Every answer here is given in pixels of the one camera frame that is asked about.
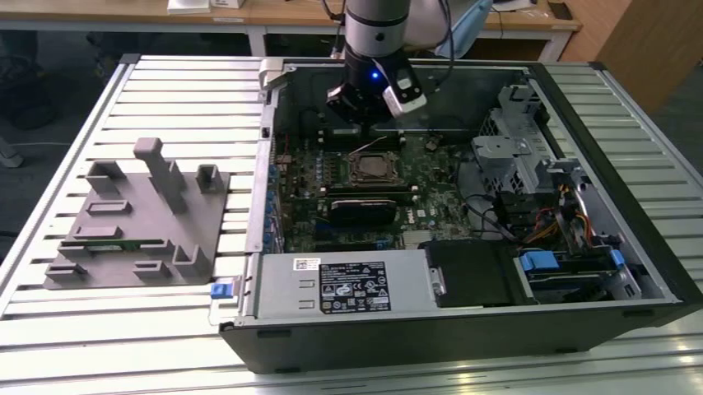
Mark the silver coin battery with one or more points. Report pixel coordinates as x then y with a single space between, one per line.
430 144

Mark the silver topped CPU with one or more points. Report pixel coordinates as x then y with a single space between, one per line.
373 166

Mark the small blue latch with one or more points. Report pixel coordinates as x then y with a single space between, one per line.
616 258

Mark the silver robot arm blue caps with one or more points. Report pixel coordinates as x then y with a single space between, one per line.
378 33

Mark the green motherboard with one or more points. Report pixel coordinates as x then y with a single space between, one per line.
444 214

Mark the gray parts rack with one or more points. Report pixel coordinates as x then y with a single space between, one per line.
148 230

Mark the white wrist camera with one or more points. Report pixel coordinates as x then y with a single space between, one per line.
405 103

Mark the CPU socket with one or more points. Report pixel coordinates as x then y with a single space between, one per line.
350 179

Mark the silver power supply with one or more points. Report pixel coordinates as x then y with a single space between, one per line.
285 288

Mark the wooden cabinet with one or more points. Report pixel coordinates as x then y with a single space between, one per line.
648 41

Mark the silver metal disk cage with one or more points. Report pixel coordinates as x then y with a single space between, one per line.
498 156

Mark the white barcode sticker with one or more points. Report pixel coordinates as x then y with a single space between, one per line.
306 263

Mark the wooden desk white frame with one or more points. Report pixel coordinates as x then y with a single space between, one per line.
137 14

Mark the small white box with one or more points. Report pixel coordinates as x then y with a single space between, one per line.
228 3

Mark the black PC case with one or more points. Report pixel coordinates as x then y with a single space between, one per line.
384 349

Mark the silver chipset heatsink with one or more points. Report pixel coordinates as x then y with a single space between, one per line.
417 238

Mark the black graphics card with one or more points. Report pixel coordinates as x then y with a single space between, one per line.
361 212

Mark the blue case release tab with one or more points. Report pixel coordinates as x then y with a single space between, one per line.
221 290

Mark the white cardboard box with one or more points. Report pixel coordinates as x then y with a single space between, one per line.
189 6

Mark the black power supply label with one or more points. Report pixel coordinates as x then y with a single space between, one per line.
356 288

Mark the black plastic shroud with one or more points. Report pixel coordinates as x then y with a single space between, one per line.
466 275

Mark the white furniture leg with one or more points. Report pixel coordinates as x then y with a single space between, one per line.
10 158

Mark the small black device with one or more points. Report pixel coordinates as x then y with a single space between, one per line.
560 10

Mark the silver case latch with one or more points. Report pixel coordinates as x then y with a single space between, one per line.
269 74

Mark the green RAM stick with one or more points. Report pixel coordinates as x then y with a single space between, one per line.
130 244

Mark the blue disk carrier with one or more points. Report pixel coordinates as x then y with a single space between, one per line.
534 261

